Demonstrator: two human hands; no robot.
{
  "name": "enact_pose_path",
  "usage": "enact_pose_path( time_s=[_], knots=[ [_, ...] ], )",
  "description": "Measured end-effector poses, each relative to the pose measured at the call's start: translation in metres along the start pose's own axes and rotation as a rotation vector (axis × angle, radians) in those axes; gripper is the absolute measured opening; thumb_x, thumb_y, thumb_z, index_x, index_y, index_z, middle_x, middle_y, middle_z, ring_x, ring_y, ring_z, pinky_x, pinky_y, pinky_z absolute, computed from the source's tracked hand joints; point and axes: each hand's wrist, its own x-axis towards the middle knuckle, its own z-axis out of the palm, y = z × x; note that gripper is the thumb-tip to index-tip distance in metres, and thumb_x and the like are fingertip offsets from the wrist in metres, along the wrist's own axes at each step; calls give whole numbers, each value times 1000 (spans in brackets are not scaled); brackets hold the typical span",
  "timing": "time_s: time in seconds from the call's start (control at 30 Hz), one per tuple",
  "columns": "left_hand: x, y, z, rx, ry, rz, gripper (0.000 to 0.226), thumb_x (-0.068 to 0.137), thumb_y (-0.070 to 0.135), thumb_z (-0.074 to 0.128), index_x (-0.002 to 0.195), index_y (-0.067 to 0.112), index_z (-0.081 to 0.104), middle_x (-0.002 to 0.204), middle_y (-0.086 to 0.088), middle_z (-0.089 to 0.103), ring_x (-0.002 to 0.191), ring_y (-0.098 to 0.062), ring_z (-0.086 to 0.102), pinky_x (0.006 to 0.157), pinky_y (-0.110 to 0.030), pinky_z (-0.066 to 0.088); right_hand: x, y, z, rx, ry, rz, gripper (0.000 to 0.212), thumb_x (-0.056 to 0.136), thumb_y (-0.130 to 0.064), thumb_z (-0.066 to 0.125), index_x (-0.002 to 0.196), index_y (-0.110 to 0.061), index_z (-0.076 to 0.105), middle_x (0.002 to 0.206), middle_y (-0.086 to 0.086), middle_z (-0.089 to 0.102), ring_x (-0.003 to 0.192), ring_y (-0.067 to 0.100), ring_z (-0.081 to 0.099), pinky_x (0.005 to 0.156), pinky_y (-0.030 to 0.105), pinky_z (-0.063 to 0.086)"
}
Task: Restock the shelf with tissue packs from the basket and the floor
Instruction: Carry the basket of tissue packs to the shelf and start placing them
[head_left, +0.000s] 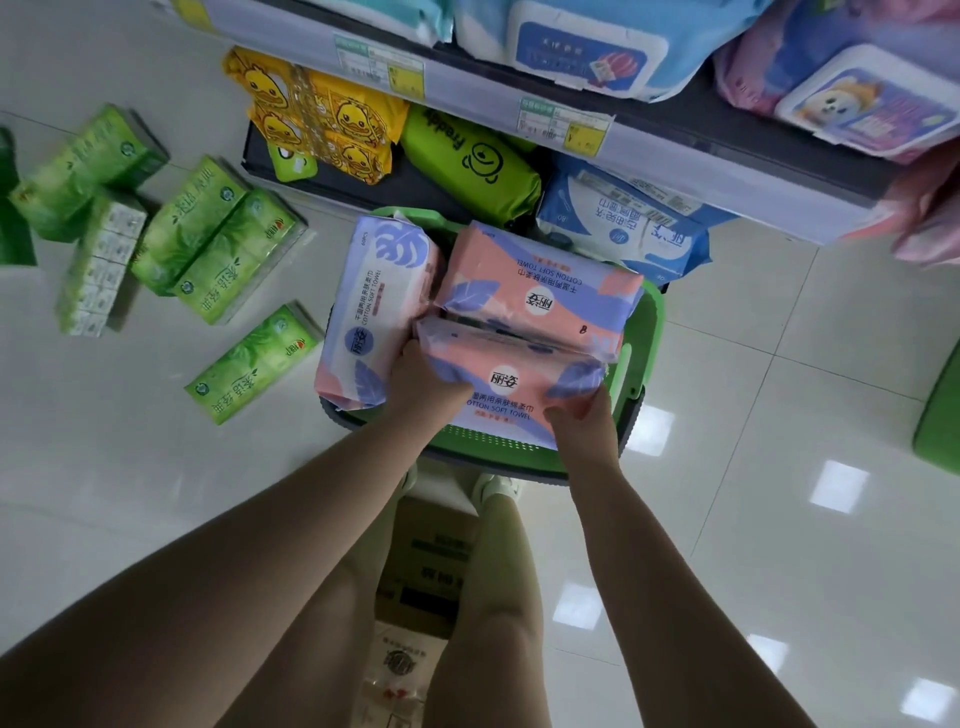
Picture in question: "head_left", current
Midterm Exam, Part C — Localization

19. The person's right hand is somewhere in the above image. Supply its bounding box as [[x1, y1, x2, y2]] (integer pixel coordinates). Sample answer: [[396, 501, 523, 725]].
[[541, 381, 621, 471]]

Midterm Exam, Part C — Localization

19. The person's left hand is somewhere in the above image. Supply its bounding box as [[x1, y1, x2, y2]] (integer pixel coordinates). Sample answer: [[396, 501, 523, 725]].
[[385, 339, 472, 434]]

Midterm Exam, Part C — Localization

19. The pink cotton towel pack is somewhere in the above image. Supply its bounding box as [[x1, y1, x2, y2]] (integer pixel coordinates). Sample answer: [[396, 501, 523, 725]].
[[414, 315, 628, 453], [432, 219, 647, 366], [313, 213, 445, 413]]

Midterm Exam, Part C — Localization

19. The person's left forearm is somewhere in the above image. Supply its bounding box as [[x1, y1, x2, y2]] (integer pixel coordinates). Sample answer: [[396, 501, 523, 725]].
[[0, 408, 423, 728]]

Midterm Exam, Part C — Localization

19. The person's right forearm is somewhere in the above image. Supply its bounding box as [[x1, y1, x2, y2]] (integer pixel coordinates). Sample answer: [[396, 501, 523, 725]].
[[568, 448, 817, 728]]

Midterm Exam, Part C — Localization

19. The person's white right shoe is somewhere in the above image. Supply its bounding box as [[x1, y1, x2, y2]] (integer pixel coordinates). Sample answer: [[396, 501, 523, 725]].
[[470, 472, 524, 505]]

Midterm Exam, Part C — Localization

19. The green plastic shopping basket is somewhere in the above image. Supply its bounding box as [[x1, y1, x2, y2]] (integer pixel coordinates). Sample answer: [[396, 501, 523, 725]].
[[318, 205, 669, 487]]

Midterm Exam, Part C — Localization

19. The brown cardboard box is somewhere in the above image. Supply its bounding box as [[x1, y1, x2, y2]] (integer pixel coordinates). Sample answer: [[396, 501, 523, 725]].
[[372, 466, 483, 640]]

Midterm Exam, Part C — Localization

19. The blue white cotton pack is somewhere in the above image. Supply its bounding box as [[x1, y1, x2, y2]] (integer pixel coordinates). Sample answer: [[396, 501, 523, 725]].
[[535, 154, 741, 287]]

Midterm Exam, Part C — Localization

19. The green tissue pack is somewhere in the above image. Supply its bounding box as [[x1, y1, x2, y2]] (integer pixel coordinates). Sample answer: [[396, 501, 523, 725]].
[[130, 154, 249, 298], [171, 186, 309, 327], [8, 102, 171, 243], [184, 301, 326, 427]]

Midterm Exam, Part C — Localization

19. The person's right leg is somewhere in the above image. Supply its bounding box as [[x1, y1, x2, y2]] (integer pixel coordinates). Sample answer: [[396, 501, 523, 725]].
[[421, 491, 546, 728]]

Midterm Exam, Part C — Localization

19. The green smiley roll pack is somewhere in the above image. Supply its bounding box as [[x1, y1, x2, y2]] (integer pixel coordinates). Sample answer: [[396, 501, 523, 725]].
[[399, 103, 543, 231]]

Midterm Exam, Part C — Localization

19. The small green frog pack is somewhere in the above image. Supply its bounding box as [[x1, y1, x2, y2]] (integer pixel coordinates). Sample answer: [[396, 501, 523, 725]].
[[267, 138, 321, 184]]

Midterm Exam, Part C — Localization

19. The white printed bag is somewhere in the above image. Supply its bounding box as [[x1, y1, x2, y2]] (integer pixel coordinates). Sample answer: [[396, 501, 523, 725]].
[[358, 619, 454, 728]]

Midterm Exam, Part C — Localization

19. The white yellow price label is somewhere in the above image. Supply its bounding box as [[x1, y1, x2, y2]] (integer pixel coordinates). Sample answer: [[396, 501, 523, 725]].
[[516, 95, 614, 158], [334, 33, 428, 98]]

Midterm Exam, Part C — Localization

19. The yellow duck tissue pack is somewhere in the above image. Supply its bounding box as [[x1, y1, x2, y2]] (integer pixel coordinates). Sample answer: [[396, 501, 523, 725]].
[[300, 69, 411, 186], [222, 45, 315, 148]]

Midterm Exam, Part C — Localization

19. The grey metal store shelf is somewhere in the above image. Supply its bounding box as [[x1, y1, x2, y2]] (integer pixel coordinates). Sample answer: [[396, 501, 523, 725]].
[[150, 0, 927, 250]]

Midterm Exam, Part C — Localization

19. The blue white wet wipes pack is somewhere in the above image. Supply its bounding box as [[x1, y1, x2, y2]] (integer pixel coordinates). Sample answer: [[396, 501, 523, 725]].
[[453, 0, 775, 105]]

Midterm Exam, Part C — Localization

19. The white green pocket tissue strip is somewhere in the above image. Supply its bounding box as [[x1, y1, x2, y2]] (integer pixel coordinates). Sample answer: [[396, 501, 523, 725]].
[[55, 190, 150, 339]]

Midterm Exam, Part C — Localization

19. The teal soft pack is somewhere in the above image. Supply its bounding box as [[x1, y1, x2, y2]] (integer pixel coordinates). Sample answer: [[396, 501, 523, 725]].
[[343, 0, 456, 48]]

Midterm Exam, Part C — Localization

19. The pink soft pack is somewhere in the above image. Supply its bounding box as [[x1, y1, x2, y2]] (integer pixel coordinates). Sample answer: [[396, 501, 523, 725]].
[[891, 141, 960, 269]]

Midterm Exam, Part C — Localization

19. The pink purple wet wipes pack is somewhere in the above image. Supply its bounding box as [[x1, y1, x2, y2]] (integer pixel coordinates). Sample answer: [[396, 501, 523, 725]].
[[712, 0, 960, 165]]

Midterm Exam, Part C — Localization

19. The dark green pack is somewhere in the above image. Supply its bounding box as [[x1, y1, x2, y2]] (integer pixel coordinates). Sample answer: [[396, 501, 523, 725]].
[[0, 126, 38, 268]]

